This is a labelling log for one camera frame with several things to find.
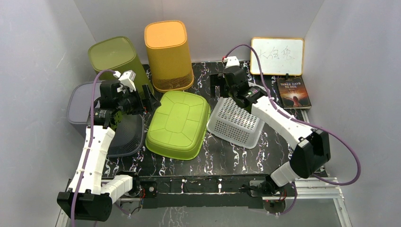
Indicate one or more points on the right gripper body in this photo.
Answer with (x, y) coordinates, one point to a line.
(218, 79)

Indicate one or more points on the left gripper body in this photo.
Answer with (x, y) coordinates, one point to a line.
(144, 105)

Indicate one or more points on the grey slatted plastic basket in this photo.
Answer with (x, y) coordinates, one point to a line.
(129, 136)

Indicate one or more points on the lime green plastic tub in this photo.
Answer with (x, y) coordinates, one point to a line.
(178, 126)

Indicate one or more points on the white perforated plastic tray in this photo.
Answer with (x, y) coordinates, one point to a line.
(234, 124)

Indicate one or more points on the olive green slatted basket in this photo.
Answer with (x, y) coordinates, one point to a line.
(119, 54)

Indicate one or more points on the orange slatted plastic basket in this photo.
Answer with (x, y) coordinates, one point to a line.
(169, 55)

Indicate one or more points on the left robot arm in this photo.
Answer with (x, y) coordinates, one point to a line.
(94, 150)

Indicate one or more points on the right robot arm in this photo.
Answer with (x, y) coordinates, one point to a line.
(311, 147)

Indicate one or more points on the dark paperback book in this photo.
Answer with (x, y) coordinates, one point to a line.
(293, 93)

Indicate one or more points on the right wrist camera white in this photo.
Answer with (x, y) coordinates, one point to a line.
(230, 61)

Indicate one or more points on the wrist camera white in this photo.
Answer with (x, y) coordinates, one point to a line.
(126, 79)
(230, 61)

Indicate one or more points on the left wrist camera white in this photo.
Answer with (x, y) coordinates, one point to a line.
(126, 79)

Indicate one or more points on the small whiteboard orange frame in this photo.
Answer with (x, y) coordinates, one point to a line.
(278, 56)

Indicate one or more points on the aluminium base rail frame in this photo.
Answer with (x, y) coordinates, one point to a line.
(210, 191)

